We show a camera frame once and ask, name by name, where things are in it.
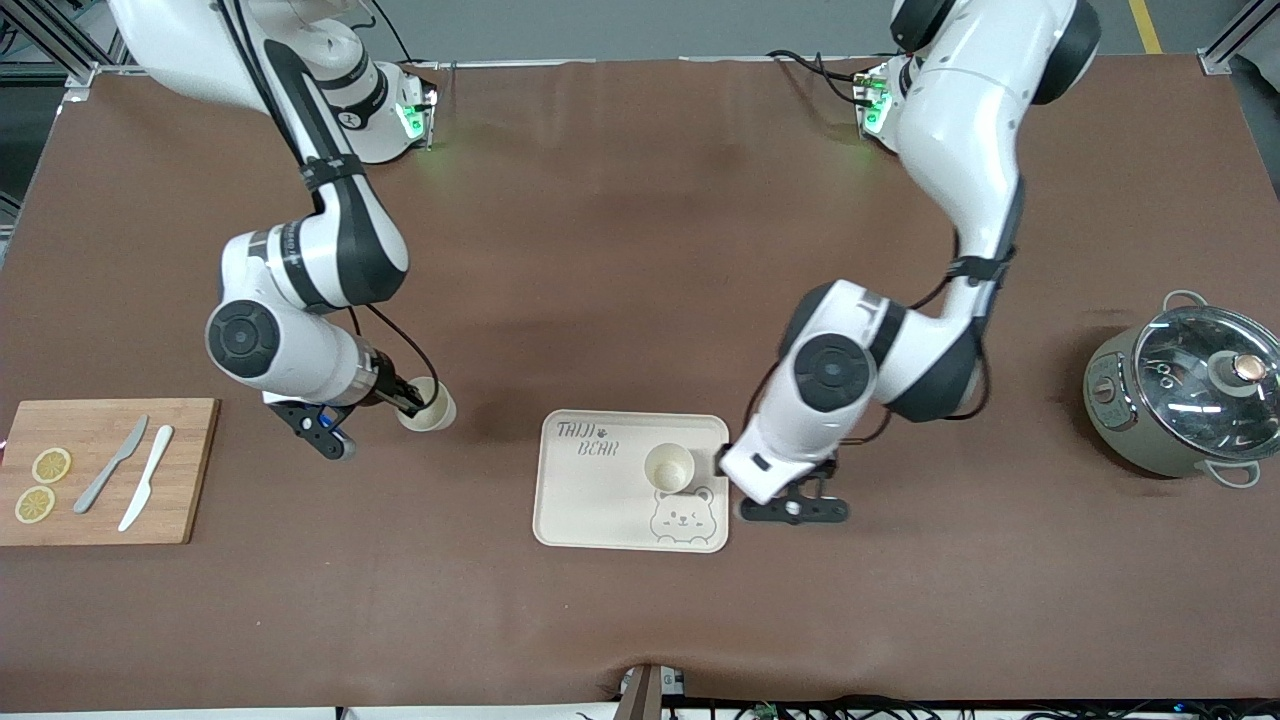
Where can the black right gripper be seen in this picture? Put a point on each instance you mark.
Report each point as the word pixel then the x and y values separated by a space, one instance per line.
pixel 391 393

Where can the white plastic cup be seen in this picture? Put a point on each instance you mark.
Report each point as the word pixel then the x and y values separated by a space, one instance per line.
pixel 432 412

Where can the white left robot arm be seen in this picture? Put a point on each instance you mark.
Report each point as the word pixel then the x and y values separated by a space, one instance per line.
pixel 960 130

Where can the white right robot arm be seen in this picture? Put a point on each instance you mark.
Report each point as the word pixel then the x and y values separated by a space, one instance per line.
pixel 300 360

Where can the cream tray with bear print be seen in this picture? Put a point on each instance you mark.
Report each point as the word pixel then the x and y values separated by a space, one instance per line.
pixel 590 500

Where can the brown table mat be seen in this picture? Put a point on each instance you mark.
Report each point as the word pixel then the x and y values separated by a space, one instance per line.
pixel 640 250

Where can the wooden cutting board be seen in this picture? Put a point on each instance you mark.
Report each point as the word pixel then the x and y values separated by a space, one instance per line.
pixel 180 480

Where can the white plastic knife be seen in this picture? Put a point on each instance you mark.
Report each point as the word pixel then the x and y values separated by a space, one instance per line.
pixel 145 480

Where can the grey plastic knife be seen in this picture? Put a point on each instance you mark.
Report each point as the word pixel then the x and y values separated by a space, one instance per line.
pixel 100 480

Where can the dried lemon slice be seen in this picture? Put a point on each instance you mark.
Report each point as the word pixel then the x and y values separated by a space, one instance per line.
pixel 51 465
pixel 35 504

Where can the grey pot with glass lid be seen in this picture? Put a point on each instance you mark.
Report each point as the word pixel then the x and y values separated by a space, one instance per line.
pixel 1120 420

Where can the glass pot lid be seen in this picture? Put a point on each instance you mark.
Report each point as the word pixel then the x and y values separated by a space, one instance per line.
pixel 1190 390

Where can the metal table bracket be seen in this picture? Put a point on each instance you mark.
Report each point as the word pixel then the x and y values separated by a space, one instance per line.
pixel 645 695

